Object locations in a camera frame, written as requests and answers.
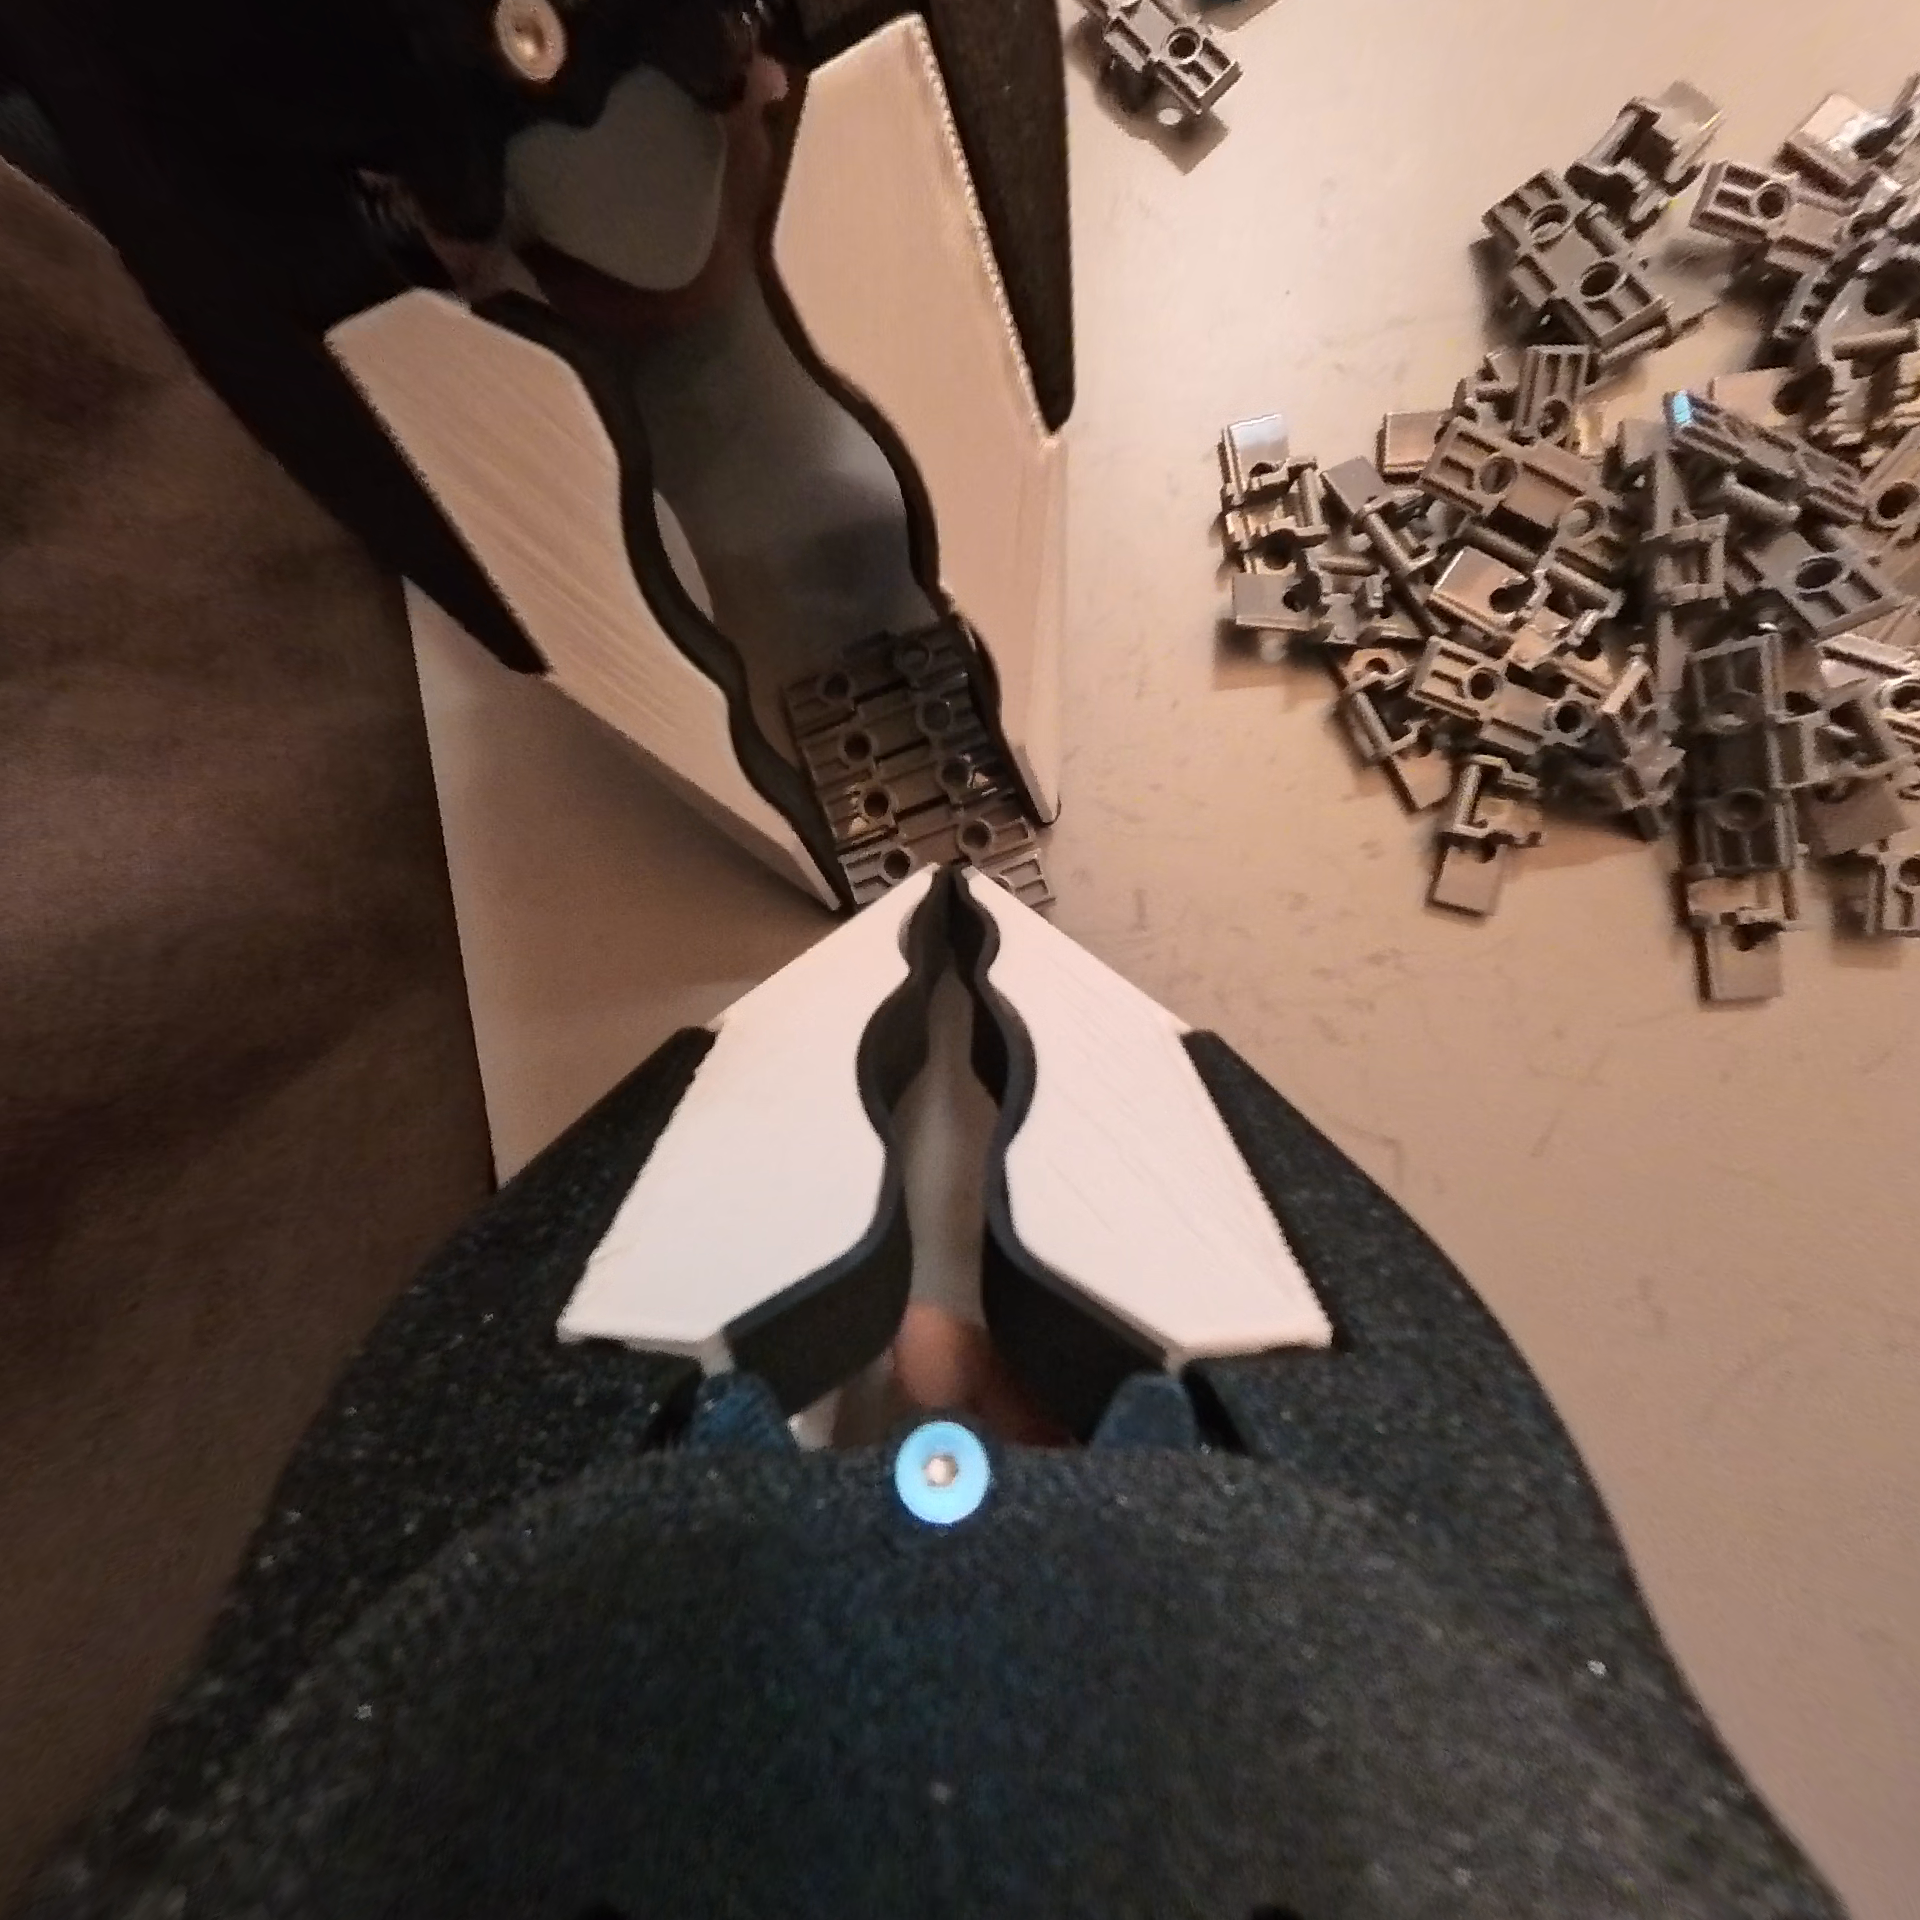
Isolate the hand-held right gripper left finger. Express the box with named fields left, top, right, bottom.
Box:
left=554, top=868, right=956, bottom=1403

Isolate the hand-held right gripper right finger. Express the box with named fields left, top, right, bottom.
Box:
left=956, top=868, right=1335, bottom=1422

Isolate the pile of grey track links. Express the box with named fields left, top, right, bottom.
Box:
left=1068, top=0, right=1920, bottom=1002

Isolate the assembled grey track strip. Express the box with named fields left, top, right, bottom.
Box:
left=782, top=620, right=1056, bottom=912

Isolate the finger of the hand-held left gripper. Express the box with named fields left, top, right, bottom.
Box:
left=757, top=13, right=1071, bottom=828
left=323, top=292, right=854, bottom=916

